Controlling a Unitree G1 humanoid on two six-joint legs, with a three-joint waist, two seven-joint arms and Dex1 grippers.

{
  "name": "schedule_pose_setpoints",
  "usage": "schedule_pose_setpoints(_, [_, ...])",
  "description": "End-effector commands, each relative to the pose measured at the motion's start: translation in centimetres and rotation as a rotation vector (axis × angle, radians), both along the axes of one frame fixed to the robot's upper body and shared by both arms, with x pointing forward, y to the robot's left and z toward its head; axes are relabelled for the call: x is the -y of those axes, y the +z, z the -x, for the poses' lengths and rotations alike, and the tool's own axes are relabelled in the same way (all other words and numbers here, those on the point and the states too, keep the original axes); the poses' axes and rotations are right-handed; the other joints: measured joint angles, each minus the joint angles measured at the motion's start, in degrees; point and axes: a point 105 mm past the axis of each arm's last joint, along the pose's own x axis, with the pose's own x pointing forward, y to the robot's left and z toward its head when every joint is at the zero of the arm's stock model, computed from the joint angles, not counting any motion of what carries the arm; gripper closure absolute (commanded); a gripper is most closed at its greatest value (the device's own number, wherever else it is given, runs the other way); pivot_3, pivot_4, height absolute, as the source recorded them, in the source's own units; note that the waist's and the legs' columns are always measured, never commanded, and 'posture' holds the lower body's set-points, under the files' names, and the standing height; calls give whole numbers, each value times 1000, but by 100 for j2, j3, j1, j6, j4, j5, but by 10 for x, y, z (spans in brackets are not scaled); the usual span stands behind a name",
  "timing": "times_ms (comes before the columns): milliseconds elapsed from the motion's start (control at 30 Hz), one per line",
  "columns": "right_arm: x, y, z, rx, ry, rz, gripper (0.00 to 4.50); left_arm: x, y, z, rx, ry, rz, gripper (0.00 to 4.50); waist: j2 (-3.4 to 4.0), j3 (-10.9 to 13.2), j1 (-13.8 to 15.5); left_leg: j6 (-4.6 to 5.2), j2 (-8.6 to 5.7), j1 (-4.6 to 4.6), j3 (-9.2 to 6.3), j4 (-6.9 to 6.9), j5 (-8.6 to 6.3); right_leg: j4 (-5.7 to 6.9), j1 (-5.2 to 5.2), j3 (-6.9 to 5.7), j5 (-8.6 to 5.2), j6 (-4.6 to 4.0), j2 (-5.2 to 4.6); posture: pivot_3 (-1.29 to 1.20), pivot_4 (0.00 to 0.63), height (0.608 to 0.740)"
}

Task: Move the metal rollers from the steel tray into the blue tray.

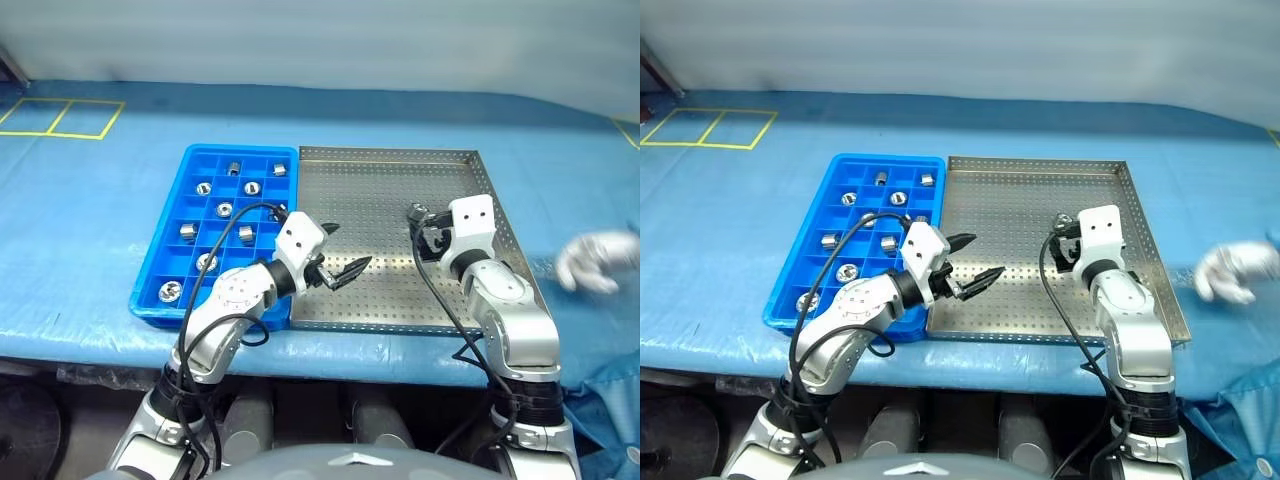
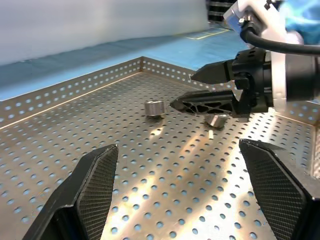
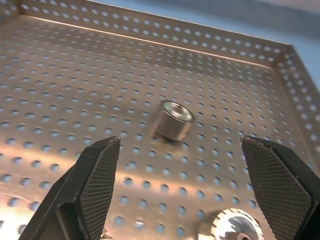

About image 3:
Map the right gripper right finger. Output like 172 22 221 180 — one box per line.
240 135 320 240

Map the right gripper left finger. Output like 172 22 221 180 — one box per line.
18 136 122 240

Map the perforated metal tray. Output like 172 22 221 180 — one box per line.
0 0 320 240

